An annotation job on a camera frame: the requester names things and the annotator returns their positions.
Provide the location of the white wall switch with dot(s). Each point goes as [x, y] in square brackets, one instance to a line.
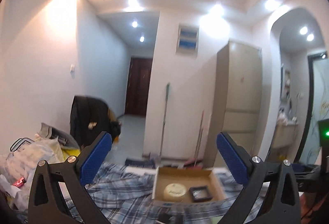
[73, 68]

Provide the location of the brown cardboard box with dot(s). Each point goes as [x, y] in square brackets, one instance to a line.
[111, 114]

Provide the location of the plastic bag on sink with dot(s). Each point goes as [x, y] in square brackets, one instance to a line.
[282, 116]

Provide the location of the white plastic bag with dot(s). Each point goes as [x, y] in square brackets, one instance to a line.
[30, 157]

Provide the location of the dark brown door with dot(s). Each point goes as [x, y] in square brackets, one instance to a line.
[137, 85]

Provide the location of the frosted glass door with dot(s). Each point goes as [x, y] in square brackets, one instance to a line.
[317, 100]

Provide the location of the black jacket on chair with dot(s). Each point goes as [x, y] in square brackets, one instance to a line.
[87, 116]

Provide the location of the round pale yellow tin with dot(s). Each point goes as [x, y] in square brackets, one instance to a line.
[175, 191]

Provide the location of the wall niche shelf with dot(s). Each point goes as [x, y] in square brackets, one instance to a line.
[286, 82]

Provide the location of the shallow cardboard box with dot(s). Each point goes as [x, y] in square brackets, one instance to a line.
[213, 183]

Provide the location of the yellow bag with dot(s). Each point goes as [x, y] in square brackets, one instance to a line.
[70, 154]

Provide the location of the wall electrical panel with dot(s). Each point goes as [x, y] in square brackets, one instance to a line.
[187, 39]

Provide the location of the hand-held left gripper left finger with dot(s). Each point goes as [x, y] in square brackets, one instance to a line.
[95, 159]

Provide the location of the black square case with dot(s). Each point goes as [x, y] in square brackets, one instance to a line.
[200, 194]

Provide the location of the beige refrigerator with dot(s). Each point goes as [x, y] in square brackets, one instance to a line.
[239, 90]

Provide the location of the grey cloth bag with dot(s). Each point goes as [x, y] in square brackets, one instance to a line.
[56, 134]

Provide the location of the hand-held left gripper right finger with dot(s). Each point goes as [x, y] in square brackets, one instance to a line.
[231, 157]

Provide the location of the blue plaid shirt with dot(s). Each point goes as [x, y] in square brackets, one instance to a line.
[120, 190]

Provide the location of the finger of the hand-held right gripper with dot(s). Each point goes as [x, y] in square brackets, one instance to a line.
[305, 174]

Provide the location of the small red item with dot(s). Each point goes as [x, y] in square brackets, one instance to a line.
[20, 181]

